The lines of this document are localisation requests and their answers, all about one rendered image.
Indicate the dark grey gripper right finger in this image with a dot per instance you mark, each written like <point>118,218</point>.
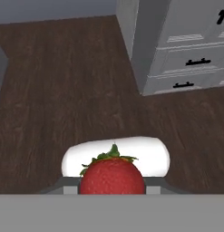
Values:
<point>154,182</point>

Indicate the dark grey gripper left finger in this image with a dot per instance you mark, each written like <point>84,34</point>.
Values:
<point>68,182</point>

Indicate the red strawberry with green leaves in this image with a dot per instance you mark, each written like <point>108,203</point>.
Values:
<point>112,178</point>

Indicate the white rounded object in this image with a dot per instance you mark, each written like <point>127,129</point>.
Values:
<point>149,157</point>

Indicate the white drawer front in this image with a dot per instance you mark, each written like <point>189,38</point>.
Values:
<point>158,86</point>
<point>177,60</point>

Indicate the white cupboard unit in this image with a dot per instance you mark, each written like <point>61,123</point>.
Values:
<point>146,45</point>

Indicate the white cupboard door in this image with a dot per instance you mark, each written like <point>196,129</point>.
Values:
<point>189,18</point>

